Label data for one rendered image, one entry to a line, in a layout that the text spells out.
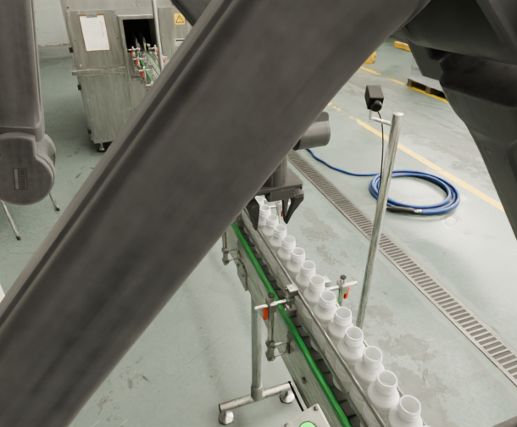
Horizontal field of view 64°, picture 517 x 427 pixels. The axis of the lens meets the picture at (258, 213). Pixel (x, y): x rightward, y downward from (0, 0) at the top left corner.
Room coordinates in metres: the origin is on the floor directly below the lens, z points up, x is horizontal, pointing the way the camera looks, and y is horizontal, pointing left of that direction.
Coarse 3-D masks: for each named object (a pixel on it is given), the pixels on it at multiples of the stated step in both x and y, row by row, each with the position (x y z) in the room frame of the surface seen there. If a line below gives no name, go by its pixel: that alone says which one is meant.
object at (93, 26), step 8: (80, 16) 4.19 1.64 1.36; (88, 16) 4.20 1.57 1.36; (96, 16) 4.23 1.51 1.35; (104, 16) 4.26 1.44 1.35; (80, 24) 4.18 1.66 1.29; (88, 24) 4.21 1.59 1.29; (96, 24) 4.23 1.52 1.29; (104, 24) 4.26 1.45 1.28; (88, 32) 4.20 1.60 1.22; (96, 32) 4.22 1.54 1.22; (104, 32) 4.25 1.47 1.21; (88, 40) 4.19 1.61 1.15; (96, 40) 4.22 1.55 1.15; (104, 40) 4.24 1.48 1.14; (88, 48) 4.19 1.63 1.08; (96, 48) 4.21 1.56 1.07; (104, 48) 4.23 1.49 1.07
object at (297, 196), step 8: (272, 192) 0.63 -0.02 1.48; (280, 192) 0.63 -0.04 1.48; (288, 192) 0.64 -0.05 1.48; (296, 192) 0.65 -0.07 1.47; (272, 200) 0.63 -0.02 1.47; (280, 200) 0.63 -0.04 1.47; (288, 200) 0.69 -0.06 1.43; (296, 200) 0.64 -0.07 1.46; (288, 208) 0.66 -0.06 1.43; (296, 208) 0.65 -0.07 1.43; (288, 216) 0.66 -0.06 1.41
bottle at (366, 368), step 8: (368, 352) 0.56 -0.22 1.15; (376, 352) 0.56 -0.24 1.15; (360, 360) 0.56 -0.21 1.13; (368, 360) 0.53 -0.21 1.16; (376, 360) 0.53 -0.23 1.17; (360, 368) 0.54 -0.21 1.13; (368, 368) 0.53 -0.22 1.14; (376, 368) 0.53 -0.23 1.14; (360, 376) 0.53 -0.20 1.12; (368, 376) 0.52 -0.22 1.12; (352, 384) 0.55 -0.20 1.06; (360, 384) 0.52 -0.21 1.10; (368, 384) 0.52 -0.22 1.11; (352, 392) 0.54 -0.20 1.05; (352, 400) 0.53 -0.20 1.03; (360, 400) 0.52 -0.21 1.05; (360, 408) 0.52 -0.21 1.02
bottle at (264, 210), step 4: (260, 208) 1.11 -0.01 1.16; (264, 208) 1.12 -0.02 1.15; (268, 208) 1.11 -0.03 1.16; (260, 212) 1.09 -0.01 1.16; (264, 212) 1.08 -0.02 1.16; (268, 212) 1.09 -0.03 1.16; (260, 216) 1.09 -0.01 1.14; (264, 216) 1.08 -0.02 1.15; (260, 220) 1.08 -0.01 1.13; (264, 220) 1.08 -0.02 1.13; (260, 224) 1.08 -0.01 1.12; (264, 224) 1.07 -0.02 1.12; (260, 228) 1.08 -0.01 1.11; (256, 232) 1.09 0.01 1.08; (256, 236) 1.09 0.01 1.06; (256, 240) 1.09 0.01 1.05; (260, 240) 1.07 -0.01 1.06; (260, 244) 1.07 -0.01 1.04; (256, 248) 1.09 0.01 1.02; (260, 248) 1.07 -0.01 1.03
